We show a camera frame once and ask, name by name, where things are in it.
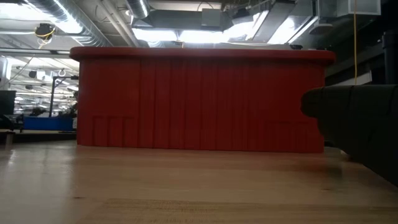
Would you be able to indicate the black monitor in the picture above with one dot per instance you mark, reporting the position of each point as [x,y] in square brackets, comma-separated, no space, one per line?
[7,102]

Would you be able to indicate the red plastic bin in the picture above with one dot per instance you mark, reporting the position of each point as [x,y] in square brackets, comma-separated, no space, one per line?
[202,99]

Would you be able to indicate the silver spiral air duct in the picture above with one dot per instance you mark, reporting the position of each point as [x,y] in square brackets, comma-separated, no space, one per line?
[77,21]

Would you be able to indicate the black slide sandal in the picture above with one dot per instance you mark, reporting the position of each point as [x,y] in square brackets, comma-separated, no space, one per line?
[360,124]

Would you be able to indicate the blue storage bin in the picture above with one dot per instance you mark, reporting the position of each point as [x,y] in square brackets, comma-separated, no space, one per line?
[46,123]

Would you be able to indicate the grey ceiling box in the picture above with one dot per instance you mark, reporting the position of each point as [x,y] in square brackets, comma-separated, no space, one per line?
[211,17]

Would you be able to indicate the black metal stand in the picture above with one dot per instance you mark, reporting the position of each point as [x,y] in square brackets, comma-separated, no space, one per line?
[52,93]

